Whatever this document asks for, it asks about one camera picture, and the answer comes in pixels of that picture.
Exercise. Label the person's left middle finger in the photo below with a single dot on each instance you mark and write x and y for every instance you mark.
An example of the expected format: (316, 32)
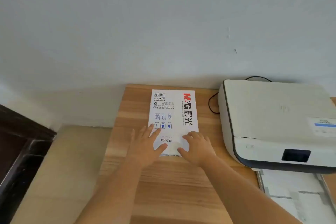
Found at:
(149, 132)

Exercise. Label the person's right middle finger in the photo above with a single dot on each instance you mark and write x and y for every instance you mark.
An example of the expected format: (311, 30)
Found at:
(193, 135)

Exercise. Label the person's right thumb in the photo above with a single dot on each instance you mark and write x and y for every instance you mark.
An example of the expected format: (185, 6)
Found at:
(184, 153)

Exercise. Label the person's left hand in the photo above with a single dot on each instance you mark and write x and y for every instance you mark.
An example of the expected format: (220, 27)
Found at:
(143, 151)

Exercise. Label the person's right hand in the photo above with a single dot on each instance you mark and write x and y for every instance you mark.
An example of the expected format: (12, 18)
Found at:
(200, 151)

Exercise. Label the person's left thumb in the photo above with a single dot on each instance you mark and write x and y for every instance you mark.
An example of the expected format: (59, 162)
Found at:
(161, 149)

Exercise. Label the person's left little finger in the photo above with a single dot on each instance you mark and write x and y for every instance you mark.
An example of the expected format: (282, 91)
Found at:
(132, 137)

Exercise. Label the white paper ream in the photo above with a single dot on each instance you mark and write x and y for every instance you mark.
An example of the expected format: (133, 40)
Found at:
(173, 110)

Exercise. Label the person's right forearm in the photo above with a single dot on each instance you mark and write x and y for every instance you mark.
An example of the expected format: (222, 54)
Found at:
(241, 195)

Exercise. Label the person's left forearm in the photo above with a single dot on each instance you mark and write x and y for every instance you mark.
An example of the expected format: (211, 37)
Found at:
(115, 195)

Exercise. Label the person's right little finger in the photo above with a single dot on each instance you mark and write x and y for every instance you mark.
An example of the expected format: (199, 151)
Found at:
(208, 141)

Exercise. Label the white printer paper tray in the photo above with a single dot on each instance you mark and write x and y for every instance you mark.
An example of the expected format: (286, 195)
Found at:
(294, 192)

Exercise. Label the dark wooden furniture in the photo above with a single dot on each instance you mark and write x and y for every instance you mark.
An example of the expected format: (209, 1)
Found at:
(18, 153)

